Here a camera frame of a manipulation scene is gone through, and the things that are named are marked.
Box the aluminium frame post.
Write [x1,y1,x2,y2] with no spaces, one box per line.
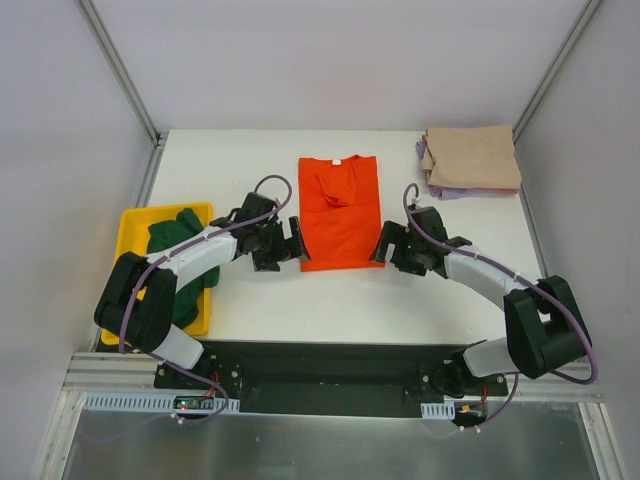
[512,0,606,144]
[76,0,162,147]

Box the right aluminium frame post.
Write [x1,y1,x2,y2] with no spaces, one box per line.
[512,0,606,144]

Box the left aluminium frame post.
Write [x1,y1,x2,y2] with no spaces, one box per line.
[76,0,162,147]

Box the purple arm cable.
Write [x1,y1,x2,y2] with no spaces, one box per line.
[403,183,600,435]
[118,174,294,426]

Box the orange t-shirt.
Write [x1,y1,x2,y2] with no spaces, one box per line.
[298,155,384,273]

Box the folded pink t-shirt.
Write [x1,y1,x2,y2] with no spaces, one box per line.
[493,188,520,197]

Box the yellow plastic bin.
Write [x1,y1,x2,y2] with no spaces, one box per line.
[114,202,213,337]

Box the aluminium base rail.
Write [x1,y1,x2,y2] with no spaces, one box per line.
[62,352,604,403]

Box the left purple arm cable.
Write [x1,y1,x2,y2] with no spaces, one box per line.
[118,174,294,426]

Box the folded lavender t-shirt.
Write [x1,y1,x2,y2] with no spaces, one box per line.
[415,134,483,200]

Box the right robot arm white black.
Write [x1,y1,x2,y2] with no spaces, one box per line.
[371,206,598,395]

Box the folded tan t-shirt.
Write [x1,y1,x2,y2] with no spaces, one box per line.
[425,125,522,190]

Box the right white cable duct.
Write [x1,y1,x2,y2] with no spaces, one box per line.
[420,401,456,420]

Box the green t-shirt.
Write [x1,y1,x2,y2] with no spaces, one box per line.
[146,208,220,329]

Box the left white cable duct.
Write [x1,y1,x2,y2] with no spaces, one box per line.
[85,392,240,415]

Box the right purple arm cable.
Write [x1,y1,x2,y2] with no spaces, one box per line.
[403,183,600,435]

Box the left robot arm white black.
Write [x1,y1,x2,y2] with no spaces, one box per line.
[94,192,310,389]

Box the white cable duct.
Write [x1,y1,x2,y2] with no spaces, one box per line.
[85,392,240,415]
[420,401,456,420]

